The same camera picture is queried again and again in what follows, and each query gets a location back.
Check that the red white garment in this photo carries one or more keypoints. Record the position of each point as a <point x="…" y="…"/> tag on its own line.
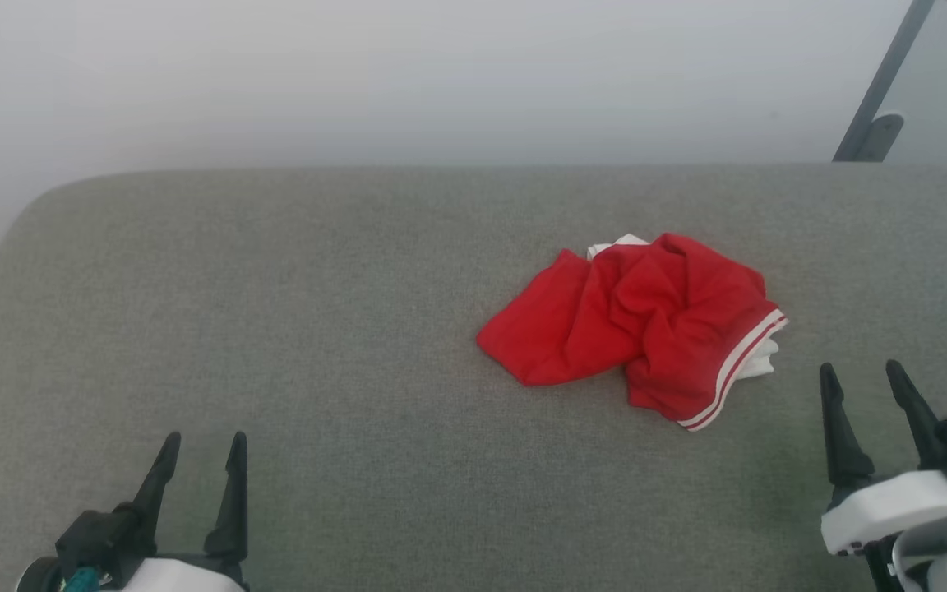
<point x="671" y="329"/>

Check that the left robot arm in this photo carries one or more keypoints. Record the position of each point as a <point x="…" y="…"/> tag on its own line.
<point x="38" y="575"/>

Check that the grey metal pole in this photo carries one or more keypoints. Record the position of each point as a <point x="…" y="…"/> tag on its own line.
<point x="884" y="74"/>

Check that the grey pole bracket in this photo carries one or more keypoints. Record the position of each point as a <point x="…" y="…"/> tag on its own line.
<point x="880" y="136"/>

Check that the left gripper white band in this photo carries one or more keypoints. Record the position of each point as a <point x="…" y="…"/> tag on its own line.
<point x="186" y="580"/>

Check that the grey fabric sofa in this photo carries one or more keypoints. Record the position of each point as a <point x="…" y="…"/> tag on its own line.
<point x="276" y="329"/>

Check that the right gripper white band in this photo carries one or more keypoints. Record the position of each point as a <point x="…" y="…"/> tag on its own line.
<point x="893" y="506"/>

